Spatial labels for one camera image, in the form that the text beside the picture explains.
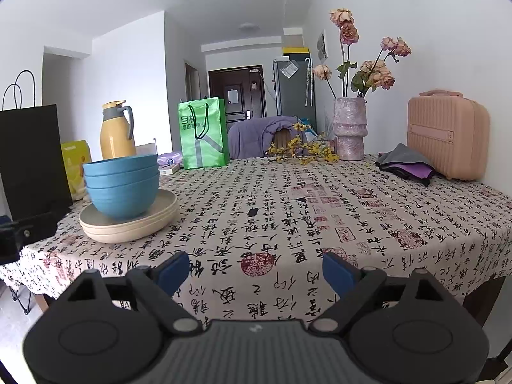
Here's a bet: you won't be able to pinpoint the brown side door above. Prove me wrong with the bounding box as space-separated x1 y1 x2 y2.
185 61 199 101

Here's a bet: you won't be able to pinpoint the cream plate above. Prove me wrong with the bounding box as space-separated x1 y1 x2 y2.
80 210 179 236
79 189 179 227
82 224 179 244

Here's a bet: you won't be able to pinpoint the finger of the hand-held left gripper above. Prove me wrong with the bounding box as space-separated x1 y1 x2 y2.
0 211 59 265

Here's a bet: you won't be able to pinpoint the grey purple cloth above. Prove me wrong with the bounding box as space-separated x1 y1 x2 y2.
375 143 436 187

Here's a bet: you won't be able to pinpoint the dried pink roses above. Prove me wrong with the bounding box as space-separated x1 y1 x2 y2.
312 7 412 99

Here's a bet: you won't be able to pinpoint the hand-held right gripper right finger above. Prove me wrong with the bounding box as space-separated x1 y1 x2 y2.
312 252 444 337

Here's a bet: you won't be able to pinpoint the yellow flower branches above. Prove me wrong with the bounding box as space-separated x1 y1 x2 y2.
266 122 340 165

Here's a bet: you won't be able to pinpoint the hanging folded umbrella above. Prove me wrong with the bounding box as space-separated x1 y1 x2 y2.
305 58 315 107

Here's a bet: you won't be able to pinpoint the calligraphy print tablecloth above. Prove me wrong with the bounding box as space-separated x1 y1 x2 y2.
0 153 512 329

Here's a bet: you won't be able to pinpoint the purple tissue pack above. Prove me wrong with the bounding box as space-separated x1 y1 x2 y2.
157 151 185 166

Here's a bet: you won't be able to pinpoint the black paper bag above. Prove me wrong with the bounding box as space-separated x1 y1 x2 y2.
0 71 73 220

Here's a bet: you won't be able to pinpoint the yellow thermos jug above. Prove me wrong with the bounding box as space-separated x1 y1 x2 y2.
100 100 137 160

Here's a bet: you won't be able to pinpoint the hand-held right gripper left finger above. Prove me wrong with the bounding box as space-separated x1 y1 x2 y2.
66 250 203 337

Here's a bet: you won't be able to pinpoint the green paper bag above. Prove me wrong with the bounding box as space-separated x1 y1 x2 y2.
178 97 230 170

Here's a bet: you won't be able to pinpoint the wooden table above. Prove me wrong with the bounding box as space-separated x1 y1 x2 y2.
38 276 507 323

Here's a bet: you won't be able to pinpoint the purple blanket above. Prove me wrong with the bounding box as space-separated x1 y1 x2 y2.
227 116 299 160

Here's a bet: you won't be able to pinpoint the grey refrigerator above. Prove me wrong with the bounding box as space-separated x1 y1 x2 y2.
273 58 316 123

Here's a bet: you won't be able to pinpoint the pink textured vase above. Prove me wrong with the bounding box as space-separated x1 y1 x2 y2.
333 97 367 161

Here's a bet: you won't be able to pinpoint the yellow-green carton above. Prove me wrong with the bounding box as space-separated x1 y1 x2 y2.
61 140 92 201

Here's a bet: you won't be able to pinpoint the dark brown door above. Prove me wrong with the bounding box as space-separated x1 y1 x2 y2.
208 66 267 123

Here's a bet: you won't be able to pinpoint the blue bowl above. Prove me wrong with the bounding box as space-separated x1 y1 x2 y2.
84 170 160 189
83 153 159 177
86 182 161 220

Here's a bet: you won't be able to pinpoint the pink hard case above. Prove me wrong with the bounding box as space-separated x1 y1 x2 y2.
407 90 491 180

